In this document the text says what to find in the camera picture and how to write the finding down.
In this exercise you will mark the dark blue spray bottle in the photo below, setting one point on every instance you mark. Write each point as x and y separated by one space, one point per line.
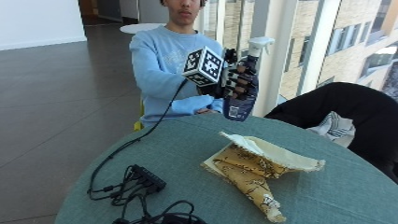
240 109

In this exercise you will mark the white window pillar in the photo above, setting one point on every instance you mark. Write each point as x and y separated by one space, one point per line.
273 62

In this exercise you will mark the white marker cube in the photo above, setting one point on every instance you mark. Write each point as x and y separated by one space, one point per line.
204 66

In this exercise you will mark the the person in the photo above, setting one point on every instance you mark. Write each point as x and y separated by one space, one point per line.
161 53

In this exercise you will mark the yellow patterned cloth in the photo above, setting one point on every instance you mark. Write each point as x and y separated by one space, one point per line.
253 165

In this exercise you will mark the white striped cloth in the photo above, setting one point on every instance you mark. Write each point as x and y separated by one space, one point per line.
335 127

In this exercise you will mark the yellow chair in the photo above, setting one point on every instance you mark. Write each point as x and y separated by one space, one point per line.
138 123

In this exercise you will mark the black jacket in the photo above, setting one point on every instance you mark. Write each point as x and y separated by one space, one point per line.
355 105

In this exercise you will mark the white round table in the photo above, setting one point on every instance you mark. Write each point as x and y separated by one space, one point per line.
138 28

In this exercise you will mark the black hub box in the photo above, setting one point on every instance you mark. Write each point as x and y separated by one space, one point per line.
149 179

